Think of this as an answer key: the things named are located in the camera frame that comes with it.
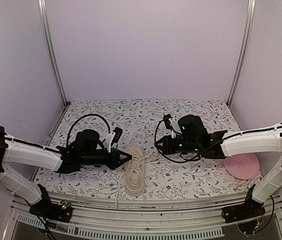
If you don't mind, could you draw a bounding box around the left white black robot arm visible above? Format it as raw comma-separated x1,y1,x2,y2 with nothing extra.
0,126,132,217

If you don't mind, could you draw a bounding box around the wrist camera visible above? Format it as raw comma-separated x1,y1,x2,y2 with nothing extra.
163,114,178,139
103,127,123,153

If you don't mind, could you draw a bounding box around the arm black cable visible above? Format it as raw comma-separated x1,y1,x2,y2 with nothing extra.
154,119,227,164
67,113,111,148

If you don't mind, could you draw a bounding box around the cream white sneaker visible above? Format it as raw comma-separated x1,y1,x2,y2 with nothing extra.
114,145,152,210

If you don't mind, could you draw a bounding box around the floral patterned table mat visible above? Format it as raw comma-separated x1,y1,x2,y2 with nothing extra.
33,98,267,202

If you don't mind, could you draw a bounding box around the right aluminium frame post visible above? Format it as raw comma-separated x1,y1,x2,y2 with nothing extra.
226,0,256,108

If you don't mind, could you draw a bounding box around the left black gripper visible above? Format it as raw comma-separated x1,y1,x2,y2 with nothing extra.
80,148,133,171

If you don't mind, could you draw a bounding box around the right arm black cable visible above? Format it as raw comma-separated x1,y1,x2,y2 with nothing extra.
154,119,227,164

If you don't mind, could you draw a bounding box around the aluminium front rail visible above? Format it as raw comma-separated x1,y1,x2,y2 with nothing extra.
2,192,282,240

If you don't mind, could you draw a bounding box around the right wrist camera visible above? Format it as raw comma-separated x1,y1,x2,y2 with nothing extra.
163,114,178,139

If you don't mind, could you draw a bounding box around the left aluminium frame post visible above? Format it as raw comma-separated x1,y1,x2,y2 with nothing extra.
37,0,68,107

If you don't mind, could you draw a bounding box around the aluminium frame post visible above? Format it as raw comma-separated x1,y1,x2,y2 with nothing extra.
226,0,256,108
37,0,68,107

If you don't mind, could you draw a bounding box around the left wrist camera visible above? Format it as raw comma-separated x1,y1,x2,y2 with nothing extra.
103,127,123,153

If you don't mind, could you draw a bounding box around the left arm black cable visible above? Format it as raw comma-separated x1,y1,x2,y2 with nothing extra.
67,113,111,148

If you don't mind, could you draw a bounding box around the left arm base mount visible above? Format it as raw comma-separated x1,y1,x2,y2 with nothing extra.
29,184,74,223

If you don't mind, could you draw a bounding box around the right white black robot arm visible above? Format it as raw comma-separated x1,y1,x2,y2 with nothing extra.
154,114,282,218

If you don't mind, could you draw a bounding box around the pink round plate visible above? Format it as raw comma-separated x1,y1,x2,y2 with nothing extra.
224,153,260,180

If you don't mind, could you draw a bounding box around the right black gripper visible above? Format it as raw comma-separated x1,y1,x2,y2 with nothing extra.
154,135,200,156

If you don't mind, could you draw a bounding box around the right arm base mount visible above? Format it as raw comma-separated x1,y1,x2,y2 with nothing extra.
221,198,266,223

